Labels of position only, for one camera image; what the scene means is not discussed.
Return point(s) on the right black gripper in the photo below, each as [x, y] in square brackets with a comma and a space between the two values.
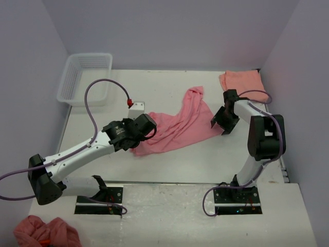
[228, 128]

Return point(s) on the pink t shirt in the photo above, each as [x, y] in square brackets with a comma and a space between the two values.
[189, 126]

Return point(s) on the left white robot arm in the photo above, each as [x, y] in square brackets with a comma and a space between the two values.
[51, 178]

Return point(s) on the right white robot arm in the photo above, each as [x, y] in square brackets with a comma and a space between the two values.
[266, 142]

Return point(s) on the folded salmon t shirt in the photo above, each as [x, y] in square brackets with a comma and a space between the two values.
[249, 80]

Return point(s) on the white plastic basket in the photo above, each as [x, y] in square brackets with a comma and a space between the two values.
[79, 72]

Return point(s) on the crumpled salmon shirt pile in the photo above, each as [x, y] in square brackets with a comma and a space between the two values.
[32, 231]

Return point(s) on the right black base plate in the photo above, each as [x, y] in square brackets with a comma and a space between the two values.
[244, 201]

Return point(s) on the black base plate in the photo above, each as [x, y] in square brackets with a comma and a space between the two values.
[114, 195]
[244, 201]

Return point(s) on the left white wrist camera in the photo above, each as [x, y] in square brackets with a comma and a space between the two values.
[136, 110]

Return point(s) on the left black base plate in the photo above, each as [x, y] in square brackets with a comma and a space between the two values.
[114, 195]

